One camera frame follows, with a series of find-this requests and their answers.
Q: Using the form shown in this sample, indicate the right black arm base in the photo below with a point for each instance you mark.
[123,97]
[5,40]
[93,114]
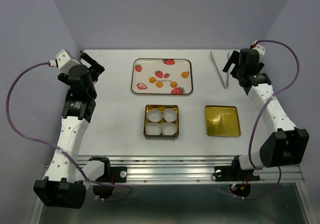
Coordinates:
[239,180]

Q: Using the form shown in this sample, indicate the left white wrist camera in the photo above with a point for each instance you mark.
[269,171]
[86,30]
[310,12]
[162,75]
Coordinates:
[65,61]

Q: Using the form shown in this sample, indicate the white paper cup top-left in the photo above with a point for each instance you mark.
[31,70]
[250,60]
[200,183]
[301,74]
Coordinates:
[154,115]

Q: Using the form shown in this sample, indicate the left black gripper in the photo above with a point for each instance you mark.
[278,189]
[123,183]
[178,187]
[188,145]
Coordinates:
[95,69]

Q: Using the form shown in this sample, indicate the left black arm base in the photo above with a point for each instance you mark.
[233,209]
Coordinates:
[117,175]

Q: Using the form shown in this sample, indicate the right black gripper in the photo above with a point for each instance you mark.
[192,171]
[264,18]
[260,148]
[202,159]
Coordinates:
[234,58]

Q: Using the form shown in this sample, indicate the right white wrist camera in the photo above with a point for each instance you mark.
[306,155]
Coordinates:
[259,48]

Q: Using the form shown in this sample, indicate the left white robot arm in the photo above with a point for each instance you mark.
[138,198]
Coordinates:
[65,183]

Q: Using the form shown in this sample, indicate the white paper cup top-right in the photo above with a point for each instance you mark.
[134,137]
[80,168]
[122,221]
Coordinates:
[170,115]

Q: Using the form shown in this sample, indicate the gold tin lid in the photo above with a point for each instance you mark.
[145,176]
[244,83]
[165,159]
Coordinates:
[222,121]

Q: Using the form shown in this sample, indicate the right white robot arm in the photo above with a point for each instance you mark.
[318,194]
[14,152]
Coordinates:
[286,143]

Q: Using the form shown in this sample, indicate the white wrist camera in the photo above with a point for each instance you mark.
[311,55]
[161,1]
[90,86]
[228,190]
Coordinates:
[259,48]
[65,61]

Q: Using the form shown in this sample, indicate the gold cookie tin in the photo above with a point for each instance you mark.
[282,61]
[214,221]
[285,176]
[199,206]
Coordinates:
[161,108]

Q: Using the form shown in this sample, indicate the orange cookie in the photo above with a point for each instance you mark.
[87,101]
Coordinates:
[185,74]
[159,84]
[152,79]
[173,84]

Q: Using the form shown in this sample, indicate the aluminium mounting rail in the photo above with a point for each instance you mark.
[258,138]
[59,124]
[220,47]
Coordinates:
[189,170]

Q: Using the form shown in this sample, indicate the strawberry print tray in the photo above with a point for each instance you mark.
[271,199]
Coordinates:
[165,71]

